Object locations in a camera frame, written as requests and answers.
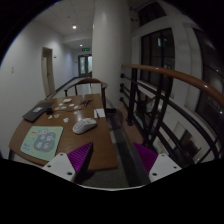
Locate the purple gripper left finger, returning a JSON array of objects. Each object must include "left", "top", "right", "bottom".
[{"left": 42, "top": 141, "right": 94, "bottom": 183}]

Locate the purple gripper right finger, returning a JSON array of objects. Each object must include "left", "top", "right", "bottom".
[{"left": 133, "top": 141, "right": 183, "bottom": 183}]

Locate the white computer mouse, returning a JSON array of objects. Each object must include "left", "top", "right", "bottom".
[{"left": 73, "top": 118, "right": 97, "bottom": 134}]

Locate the green patterned mouse pad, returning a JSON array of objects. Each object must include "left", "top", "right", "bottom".
[{"left": 20, "top": 126, "right": 63, "bottom": 161}]

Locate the white notepad with pen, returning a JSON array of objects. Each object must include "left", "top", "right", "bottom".
[{"left": 94, "top": 108, "right": 105, "bottom": 118}]

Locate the wooden handrail black railing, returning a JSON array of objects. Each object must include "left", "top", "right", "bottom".
[{"left": 120, "top": 64, "right": 224, "bottom": 167}]

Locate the small black round object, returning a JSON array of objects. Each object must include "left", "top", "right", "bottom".
[{"left": 46, "top": 108, "right": 53, "bottom": 115}]

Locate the white card on table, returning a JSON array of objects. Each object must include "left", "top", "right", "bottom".
[{"left": 63, "top": 98, "right": 72, "bottom": 103}]

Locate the dark closed laptop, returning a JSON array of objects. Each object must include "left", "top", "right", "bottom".
[{"left": 22, "top": 102, "right": 54, "bottom": 122}]

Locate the wooden armchair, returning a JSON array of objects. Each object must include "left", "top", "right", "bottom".
[{"left": 64, "top": 78, "right": 107, "bottom": 106}]

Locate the glass double door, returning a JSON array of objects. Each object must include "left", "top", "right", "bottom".
[{"left": 78, "top": 55, "right": 92, "bottom": 77}]

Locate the white side door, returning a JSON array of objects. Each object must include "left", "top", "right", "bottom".
[{"left": 41, "top": 57, "right": 50, "bottom": 97}]

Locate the green exit sign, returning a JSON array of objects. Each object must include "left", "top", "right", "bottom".
[{"left": 82, "top": 48, "right": 90, "bottom": 52}]

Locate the black cable on table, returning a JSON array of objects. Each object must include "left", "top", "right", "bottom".
[{"left": 78, "top": 99, "right": 95, "bottom": 108}]

